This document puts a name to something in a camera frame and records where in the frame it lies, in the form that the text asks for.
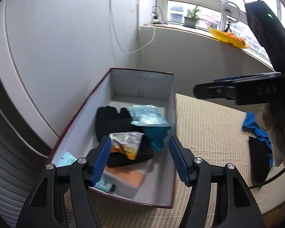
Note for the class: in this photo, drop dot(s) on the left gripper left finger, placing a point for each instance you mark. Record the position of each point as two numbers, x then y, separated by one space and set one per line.
96 161

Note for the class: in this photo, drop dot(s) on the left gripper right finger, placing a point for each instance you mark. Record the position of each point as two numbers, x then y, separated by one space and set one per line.
183 161

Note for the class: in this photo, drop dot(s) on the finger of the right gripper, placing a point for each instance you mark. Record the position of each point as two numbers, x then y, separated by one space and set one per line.
215 90
227 79

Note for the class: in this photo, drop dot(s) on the blue terry towel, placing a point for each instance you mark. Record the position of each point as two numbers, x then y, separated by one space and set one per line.
250 125

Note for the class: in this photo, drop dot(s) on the cotton balls plastic pouch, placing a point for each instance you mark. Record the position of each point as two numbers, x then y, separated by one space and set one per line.
147 116

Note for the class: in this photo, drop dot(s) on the white gloved right hand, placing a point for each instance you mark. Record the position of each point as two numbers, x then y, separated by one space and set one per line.
271 118

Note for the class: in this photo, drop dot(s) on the fruit print cream tube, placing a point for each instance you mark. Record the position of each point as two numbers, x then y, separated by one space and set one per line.
105 185

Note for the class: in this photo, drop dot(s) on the yellow snack packet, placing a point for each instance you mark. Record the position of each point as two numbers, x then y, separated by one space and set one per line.
126 143

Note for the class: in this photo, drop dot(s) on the orange white small box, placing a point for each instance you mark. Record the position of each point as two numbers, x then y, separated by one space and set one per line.
127 179

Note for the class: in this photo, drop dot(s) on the teal cloth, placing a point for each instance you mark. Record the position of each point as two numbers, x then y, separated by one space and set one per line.
156 136

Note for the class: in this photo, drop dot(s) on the light blue packet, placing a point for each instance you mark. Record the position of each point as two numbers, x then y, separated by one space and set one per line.
66 159

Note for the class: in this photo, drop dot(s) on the striped beige tablecloth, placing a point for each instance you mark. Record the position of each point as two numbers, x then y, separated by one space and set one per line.
209 130

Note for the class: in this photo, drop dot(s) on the dark red storage box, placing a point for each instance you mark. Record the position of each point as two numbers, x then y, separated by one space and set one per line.
108 119

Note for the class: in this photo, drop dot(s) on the potted green plant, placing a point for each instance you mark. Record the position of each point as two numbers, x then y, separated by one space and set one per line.
192 17

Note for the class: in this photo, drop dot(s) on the black flat cloth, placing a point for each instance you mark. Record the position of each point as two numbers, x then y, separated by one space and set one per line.
260 161

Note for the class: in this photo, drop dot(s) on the ring light on tripod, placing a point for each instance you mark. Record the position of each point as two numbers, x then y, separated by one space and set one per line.
231 14

